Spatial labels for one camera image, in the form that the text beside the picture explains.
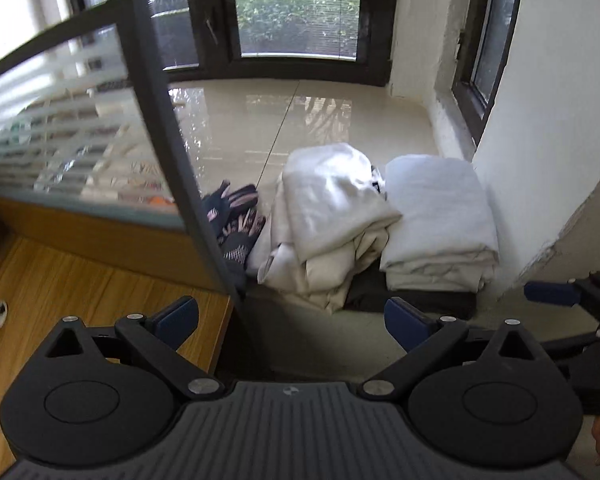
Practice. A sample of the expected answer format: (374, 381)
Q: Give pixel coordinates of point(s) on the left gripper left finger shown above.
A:
(177, 322)

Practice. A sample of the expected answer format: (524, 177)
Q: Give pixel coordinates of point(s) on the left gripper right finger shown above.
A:
(408, 326)

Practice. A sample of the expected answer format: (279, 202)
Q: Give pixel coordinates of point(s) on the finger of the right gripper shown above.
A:
(557, 294)

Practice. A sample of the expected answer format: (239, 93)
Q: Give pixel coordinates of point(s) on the white folded garment stack right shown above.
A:
(446, 238)

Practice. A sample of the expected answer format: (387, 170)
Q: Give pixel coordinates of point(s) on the white folded garment stack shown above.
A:
(446, 238)
(329, 220)

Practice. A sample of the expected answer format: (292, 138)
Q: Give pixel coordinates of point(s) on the dark floral patterned cloth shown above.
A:
(236, 224)

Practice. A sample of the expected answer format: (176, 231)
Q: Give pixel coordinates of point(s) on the white folded garment stack left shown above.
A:
(329, 220)

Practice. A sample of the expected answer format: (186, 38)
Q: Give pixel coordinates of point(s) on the frosted glass desk partition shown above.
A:
(92, 158)

